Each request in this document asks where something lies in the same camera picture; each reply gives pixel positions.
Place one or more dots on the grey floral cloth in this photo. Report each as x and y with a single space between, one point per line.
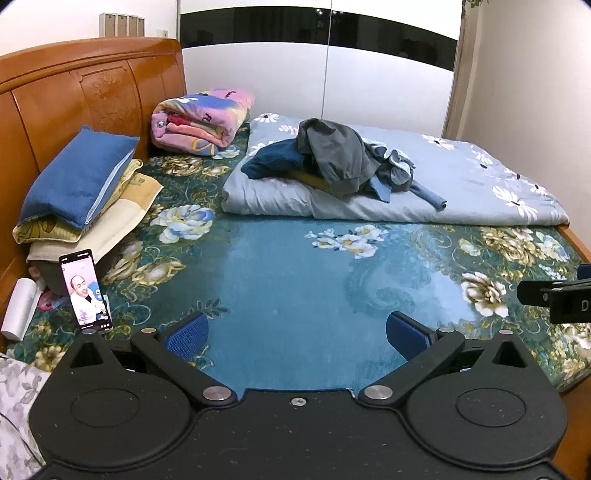
18 406

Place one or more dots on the teal floral bed sheet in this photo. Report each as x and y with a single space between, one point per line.
286 277

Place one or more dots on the black white sliding wardrobe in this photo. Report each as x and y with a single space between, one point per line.
323 69

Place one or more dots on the beige curtain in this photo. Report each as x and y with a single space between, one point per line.
461 69

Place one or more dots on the blue pillow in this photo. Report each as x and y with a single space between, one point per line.
78 180

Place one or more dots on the smartphone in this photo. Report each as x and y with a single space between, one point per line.
87 290

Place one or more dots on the dark pillow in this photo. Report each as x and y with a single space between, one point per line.
46 274

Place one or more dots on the dark blue garment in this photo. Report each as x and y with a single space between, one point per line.
272 159

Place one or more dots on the pink folded blanket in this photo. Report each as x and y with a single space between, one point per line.
203 115

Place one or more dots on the white plastic roll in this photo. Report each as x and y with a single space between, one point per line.
21 311

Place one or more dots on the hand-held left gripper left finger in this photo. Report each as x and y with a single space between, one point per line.
187 334

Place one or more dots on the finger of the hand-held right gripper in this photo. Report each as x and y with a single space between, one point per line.
533 291

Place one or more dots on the yellow cloth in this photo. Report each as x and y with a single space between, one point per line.
309 180

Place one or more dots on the light blue garment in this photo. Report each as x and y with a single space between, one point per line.
420 194

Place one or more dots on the cream pillow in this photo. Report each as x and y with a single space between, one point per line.
115 217

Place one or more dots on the grey white garment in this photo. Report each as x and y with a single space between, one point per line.
392 166

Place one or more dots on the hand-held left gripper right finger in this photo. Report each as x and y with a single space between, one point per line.
408 334

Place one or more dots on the pink small item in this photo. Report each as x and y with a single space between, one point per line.
48 301

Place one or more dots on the wooden headboard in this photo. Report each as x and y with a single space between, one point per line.
55 92

